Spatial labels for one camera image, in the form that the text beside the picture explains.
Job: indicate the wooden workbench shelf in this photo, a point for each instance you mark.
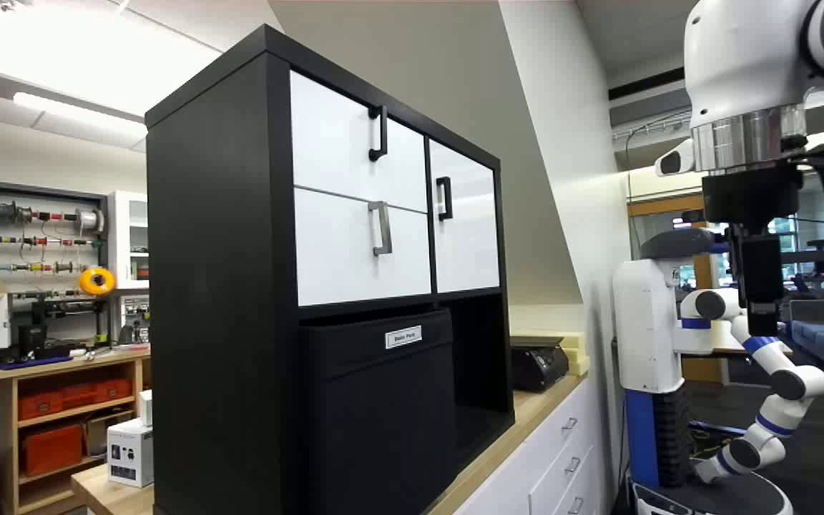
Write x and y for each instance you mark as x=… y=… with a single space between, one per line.
x=90 y=392

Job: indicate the white lower drawer front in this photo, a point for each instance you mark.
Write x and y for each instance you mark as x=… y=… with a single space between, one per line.
x=359 y=250

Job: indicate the white drawer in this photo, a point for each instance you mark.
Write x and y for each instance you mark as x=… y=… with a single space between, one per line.
x=339 y=146
x=359 y=250

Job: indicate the white and blue mobile robot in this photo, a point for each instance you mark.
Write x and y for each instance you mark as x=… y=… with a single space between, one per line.
x=655 y=329

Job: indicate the yellow tape roll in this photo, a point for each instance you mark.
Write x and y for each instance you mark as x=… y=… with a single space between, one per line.
x=97 y=280

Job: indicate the white cabinet door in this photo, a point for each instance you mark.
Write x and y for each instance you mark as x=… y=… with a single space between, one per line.
x=463 y=222

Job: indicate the white counter drawer unit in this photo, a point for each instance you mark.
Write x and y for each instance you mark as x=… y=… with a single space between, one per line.
x=555 y=469

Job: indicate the black device on counter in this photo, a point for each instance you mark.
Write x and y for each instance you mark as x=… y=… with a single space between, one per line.
x=535 y=360

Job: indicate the black cabinet frame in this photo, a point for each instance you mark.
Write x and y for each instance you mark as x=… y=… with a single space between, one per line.
x=229 y=366

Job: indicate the orange storage bin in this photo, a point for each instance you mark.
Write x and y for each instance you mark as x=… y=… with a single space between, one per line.
x=53 y=446

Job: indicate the black fabric storage box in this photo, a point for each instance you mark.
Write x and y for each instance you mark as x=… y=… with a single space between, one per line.
x=380 y=429

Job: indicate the white power supply box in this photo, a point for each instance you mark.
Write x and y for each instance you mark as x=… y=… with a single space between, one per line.
x=129 y=452

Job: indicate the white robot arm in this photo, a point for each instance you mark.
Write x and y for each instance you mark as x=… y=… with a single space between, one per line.
x=747 y=66

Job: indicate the tool wall rack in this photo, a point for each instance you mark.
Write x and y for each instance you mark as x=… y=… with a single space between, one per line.
x=46 y=242

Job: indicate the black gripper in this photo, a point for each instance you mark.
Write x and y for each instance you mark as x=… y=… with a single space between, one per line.
x=747 y=204

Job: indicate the white upper drawer front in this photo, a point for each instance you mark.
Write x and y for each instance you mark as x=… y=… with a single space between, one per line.
x=339 y=146

